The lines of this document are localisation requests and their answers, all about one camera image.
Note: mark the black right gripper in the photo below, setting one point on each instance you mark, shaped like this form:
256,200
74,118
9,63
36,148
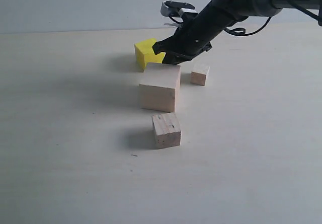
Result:
190,40

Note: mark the small light wooden cube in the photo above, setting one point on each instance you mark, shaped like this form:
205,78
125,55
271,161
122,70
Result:
199,74

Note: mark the medium dark wooden cube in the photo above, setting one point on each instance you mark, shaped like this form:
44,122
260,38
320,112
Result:
167,131

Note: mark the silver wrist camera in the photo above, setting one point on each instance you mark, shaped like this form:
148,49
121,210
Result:
176,9

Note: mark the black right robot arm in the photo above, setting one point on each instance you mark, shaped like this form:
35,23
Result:
242,9

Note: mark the large light wooden cube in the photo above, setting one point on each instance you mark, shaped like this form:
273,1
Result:
159,87

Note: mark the yellow cube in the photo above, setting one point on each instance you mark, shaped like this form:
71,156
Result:
145,54

